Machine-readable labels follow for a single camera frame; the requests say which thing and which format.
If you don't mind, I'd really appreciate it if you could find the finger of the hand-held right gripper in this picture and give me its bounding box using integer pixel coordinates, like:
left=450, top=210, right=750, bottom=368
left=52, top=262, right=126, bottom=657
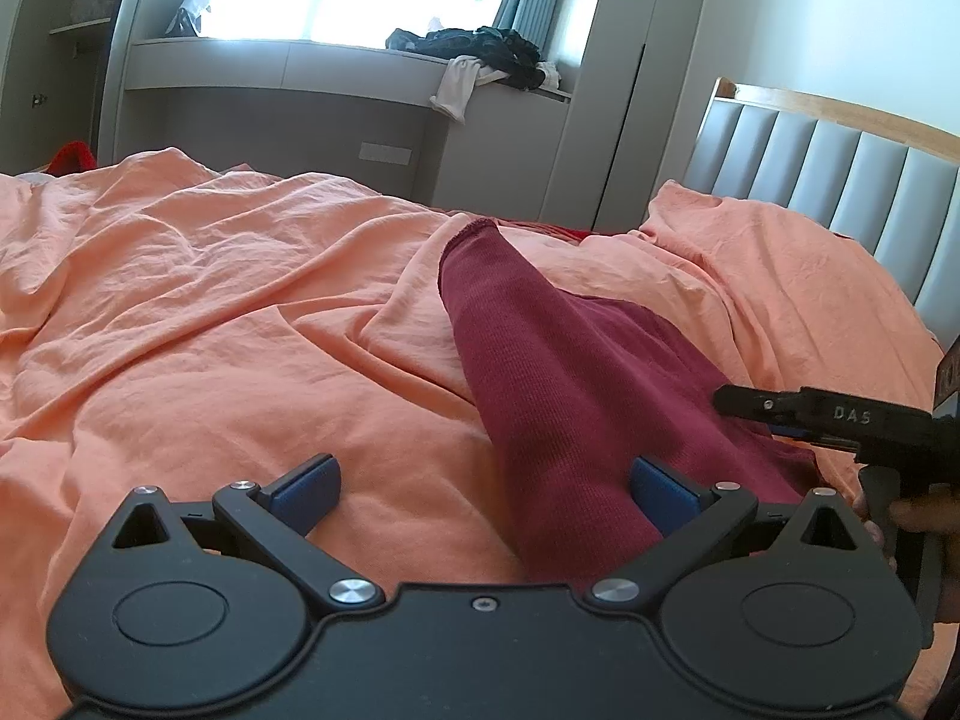
left=711, top=384, right=811, bottom=439

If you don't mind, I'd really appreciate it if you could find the open grey wardrobe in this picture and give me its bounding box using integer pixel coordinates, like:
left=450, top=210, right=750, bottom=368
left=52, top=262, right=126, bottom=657
left=0, top=0, right=162, bottom=175

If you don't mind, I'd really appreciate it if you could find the orange blanket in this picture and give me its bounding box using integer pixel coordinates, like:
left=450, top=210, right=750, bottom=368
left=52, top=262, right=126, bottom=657
left=0, top=147, right=960, bottom=720

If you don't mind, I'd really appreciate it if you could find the dark red shirt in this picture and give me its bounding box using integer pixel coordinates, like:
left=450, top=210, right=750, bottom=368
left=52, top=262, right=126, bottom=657
left=436, top=217, right=824, bottom=587

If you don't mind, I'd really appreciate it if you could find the grey padded headboard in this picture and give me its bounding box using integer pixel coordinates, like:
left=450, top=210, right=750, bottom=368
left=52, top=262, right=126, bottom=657
left=685, top=76, right=960, bottom=335

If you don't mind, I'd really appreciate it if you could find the red object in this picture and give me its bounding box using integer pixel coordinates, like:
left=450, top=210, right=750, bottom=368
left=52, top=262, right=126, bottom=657
left=48, top=140, right=96, bottom=171

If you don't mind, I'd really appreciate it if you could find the orange pillow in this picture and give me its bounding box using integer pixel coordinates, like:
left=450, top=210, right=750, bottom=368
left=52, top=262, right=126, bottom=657
left=641, top=178, right=947, bottom=481

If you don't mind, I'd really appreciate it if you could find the person's right hand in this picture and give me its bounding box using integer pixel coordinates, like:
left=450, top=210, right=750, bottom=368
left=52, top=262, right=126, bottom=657
left=852, top=484, right=960, bottom=625

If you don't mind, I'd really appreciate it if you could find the pile of dark clothes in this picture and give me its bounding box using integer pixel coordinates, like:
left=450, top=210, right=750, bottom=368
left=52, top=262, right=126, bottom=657
left=385, top=26, right=546, bottom=91

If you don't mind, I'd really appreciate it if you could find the grey window bench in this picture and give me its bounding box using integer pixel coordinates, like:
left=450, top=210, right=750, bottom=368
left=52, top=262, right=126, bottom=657
left=124, top=37, right=575, bottom=218

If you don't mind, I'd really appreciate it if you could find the tall grey wardrobe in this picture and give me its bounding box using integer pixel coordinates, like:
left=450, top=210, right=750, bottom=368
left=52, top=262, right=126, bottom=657
left=551, top=0, right=717, bottom=237

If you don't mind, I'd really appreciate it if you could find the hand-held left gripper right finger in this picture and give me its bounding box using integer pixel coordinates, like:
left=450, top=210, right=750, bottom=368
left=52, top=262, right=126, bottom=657
left=585, top=455, right=863, bottom=610

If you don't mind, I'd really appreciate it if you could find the white garment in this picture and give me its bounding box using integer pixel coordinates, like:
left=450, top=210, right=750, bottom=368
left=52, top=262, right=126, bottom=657
left=429, top=55, right=502, bottom=125

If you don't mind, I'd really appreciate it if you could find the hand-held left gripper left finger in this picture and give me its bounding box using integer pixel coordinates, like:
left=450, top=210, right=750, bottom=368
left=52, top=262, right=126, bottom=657
left=111, top=453, right=386, bottom=614

